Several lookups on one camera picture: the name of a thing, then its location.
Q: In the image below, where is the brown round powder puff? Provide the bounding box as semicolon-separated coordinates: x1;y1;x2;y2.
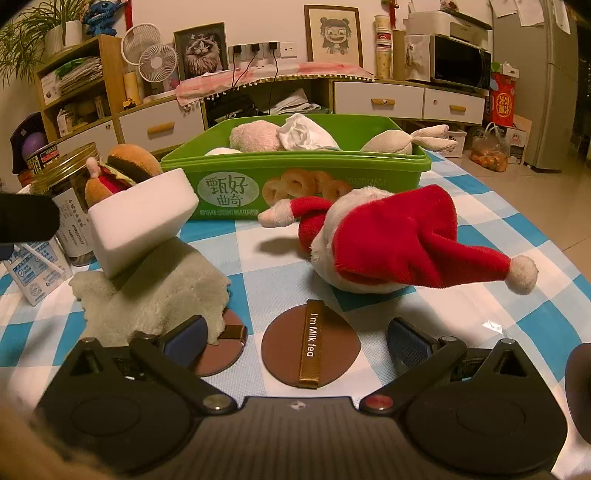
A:
260;300;361;389

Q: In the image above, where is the red santa plush toy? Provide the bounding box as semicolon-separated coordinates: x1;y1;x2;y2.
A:
259;185;538;295

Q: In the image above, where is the cream bunny plush doll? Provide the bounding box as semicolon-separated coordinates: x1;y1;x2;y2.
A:
362;124;453;155

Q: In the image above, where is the pink fluffy plush toy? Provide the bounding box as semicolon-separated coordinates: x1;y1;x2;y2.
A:
229;120;283;153

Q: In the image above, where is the white soft cloth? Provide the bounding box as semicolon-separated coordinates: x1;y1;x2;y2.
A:
277;113;339;151

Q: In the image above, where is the grey-green fuzzy cloth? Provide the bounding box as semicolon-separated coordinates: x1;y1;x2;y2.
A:
69;237;230;347

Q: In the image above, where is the blue white checkered mat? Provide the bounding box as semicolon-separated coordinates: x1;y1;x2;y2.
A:
0;149;591;478

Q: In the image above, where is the white foam sponge block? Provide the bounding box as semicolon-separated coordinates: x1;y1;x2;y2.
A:
88;169;198;279

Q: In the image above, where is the small milk carton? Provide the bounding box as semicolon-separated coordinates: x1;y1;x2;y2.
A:
2;238;72;306

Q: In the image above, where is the green plastic storage bin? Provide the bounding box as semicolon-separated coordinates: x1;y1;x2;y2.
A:
161;114;432;219

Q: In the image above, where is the hamburger plush toy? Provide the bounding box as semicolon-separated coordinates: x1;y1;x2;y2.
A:
84;144;163;207

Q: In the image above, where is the glass jar gold lid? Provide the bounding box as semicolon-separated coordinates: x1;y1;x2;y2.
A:
30;142;99;267

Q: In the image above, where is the bag of oranges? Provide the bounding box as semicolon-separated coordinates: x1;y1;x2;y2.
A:
470;122;510;172

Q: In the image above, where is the white cardboard box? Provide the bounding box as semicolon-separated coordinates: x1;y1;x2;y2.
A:
441;130;467;158

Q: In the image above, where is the purple ball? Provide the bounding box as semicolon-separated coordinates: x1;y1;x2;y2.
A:
21;132;48;159

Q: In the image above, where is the wooden tv cabinet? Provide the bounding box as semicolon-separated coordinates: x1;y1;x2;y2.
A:
35;35;485;155

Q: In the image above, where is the pink lace cloth runner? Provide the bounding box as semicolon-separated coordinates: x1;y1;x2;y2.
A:
175;62;375;110

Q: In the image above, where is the red gift box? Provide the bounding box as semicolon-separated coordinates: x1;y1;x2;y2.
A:
490;73;516;127

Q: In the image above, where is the grey refrigerator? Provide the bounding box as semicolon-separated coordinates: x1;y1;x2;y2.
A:
491;1;578;172

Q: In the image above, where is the framed cat picture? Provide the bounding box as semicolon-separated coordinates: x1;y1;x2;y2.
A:
173;22;228;80

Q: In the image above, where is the white desk fan pair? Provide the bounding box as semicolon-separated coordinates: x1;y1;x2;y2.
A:
120;23;177;90

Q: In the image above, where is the framed cartoon girl picture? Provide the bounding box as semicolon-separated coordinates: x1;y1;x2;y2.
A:
304;5;363;67

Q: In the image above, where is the white printer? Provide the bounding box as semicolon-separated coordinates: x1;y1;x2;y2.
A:
404;10;492;50

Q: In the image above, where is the blue stitch plush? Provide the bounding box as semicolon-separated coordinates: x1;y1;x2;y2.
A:
82;0;125;37

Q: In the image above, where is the potted green plant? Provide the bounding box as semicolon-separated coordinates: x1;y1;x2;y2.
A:
1;0;88;85

